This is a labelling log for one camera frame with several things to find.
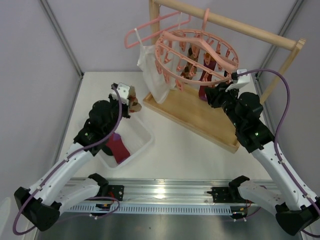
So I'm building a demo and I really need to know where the pink clothes hanger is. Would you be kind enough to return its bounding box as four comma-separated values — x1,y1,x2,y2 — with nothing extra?
124,11,192,49

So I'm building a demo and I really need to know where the white plastic basket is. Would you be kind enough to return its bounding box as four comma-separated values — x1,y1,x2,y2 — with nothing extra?
98,115,154,171

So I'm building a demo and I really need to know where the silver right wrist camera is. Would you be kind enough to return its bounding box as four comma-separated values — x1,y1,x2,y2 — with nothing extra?
225,68,251,92

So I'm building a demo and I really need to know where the white slotted cable duct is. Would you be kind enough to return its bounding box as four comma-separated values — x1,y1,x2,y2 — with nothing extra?
66,202,245,216

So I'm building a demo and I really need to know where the aluminium mounting rail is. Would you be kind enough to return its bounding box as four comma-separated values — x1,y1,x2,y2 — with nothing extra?
108,178,230,205

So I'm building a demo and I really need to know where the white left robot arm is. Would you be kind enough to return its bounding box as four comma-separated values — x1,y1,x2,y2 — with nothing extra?
14,91,134,232

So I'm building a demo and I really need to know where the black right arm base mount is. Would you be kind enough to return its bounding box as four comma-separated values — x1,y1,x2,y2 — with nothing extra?
206,186,242,203

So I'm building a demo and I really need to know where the beige argyle sock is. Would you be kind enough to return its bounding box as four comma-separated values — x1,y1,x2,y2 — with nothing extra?
128,86,142,113
181,46,201,78

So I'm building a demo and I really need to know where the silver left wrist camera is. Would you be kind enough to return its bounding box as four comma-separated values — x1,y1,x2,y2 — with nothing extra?
111,82,130,105

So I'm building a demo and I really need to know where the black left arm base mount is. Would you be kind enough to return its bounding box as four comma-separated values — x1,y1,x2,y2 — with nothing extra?
107,185,125,202

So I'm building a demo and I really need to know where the magenta striped sock yellow cuff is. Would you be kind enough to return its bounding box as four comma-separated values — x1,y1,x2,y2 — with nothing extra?
102,132,131,165

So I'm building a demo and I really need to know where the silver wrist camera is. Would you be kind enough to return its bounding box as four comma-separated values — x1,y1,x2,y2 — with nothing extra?
111,82,130,105
225,68,251,92

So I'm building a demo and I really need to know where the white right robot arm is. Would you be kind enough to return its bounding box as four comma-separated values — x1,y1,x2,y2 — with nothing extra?
204,83,320,236

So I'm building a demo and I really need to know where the wooden clothes rack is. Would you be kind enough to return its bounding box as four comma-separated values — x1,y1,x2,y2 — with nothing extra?
143,0,306,153

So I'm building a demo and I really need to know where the white camisole top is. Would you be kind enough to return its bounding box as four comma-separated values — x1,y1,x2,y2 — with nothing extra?
134,28,176,104

